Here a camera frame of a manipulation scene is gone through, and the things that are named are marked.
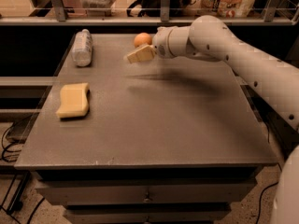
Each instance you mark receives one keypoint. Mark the grey cabinet with drawers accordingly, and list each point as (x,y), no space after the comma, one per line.
(167,142)

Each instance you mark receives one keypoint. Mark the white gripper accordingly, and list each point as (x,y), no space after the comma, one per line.
(161,44)

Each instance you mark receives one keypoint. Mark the yellow sponge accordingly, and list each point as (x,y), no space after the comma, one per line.
(73,101)

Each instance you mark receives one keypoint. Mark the grey metal shelf rail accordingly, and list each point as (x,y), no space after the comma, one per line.
(71,12)

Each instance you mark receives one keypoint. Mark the orange fruit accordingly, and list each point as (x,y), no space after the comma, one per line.
(142,38)

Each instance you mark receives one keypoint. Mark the clear plastic container on shelf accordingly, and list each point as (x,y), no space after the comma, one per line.
(98,7)

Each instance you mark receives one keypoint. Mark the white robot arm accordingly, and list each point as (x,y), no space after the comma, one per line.
(277,82)

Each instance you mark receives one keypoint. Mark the clear plastic water bottle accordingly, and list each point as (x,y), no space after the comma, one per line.
(82,48)

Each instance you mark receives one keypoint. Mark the dark bag on shelf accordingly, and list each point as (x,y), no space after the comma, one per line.
(152,8)

